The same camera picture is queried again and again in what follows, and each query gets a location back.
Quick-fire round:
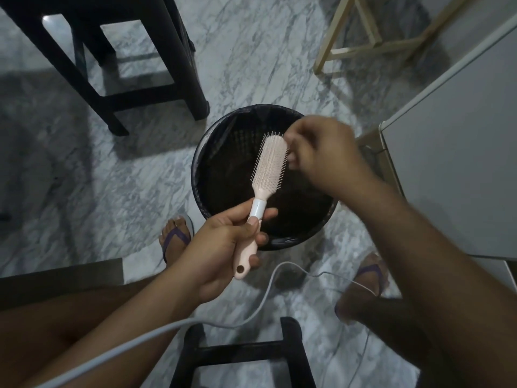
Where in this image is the person's left hand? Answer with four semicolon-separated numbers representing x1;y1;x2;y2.
173;198;279;305

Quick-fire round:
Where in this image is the person's right hand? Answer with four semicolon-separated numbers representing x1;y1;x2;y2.
284;115;382;202

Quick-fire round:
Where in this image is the pink hairbrush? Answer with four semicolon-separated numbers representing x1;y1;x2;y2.
233;132;289;280

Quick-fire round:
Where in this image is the person's left forearm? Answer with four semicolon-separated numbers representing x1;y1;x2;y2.
20;266;200;388

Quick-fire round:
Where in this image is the person's right forearm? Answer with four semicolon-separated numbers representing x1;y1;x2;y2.
341;178;517;388

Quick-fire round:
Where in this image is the black mesh waste bin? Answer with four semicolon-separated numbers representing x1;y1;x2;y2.
191;104;339;252

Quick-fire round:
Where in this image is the purple flip-flop sandal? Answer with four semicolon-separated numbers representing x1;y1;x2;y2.
355;252;390;297
160;214;195;265

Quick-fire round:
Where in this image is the black bin liner bag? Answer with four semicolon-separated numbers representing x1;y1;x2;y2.
191;104;339;252

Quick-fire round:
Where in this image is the black wooden stool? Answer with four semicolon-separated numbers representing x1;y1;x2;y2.
170;317;317;388
0;0;211;137

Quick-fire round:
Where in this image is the person's right leg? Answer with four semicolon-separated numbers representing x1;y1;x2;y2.
334;254;437;372

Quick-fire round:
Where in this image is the person's leg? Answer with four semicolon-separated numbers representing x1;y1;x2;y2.
0;216;194;388
334;254;437;372

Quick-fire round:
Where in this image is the white cabinet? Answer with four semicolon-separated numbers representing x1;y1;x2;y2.
355;14;517;293

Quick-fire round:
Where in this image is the person's left leg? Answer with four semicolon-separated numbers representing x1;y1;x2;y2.
0;216;194;388

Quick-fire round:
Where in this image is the white cable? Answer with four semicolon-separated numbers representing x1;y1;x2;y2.
34;262;378;388

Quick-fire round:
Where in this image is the light wooden stand frame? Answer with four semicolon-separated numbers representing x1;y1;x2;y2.
313;0;473;75

